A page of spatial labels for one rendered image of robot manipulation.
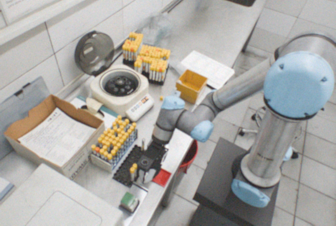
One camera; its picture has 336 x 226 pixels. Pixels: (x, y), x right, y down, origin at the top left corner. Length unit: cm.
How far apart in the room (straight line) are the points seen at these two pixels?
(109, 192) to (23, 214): 38
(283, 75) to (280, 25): 275
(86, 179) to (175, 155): 38
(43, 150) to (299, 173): 201
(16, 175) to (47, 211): 45
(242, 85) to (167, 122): 27
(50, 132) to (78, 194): 48
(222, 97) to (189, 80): 60
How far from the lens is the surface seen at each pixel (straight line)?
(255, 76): 72
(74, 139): 109
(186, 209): 195
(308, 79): 50
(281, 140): 64
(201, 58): 159
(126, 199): 90
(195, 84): 138
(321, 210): 238
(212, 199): 97
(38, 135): 114
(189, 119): 79
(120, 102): 112
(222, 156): 106
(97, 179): 105
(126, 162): 106
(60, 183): 74
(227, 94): 79
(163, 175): 105
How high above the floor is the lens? 183
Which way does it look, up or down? 47 degrees down
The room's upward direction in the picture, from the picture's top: 9 degrees clockwise
